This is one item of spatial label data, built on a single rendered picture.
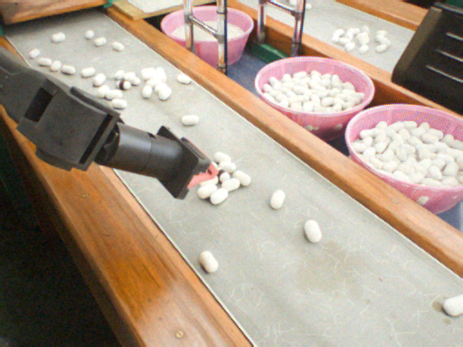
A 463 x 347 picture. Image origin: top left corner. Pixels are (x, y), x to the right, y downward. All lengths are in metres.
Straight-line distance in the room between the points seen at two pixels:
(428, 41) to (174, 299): 0.41
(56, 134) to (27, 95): 0.06
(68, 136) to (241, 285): 0.31
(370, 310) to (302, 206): 0.21
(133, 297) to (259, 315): 0.17
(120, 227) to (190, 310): 0.18
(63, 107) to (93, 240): 0.25
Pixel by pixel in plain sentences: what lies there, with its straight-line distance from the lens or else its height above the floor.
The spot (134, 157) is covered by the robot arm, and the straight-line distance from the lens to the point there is 0.54.
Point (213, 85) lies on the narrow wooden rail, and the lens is 1.02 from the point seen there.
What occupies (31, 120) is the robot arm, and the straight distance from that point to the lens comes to 0.54.
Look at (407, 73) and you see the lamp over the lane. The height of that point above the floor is 1.06.
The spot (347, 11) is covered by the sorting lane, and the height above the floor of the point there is 0.74.
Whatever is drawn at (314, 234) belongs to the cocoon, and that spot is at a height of 0.76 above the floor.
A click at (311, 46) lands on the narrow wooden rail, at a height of 0.76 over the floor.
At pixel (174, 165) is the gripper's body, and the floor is 0.89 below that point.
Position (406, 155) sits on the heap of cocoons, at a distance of 0.90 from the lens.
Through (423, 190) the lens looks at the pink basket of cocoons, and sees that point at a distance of 0.80.
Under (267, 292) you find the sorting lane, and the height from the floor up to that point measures 0.74.
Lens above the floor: 1.25
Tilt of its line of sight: 40 degrees down
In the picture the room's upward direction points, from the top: straight up
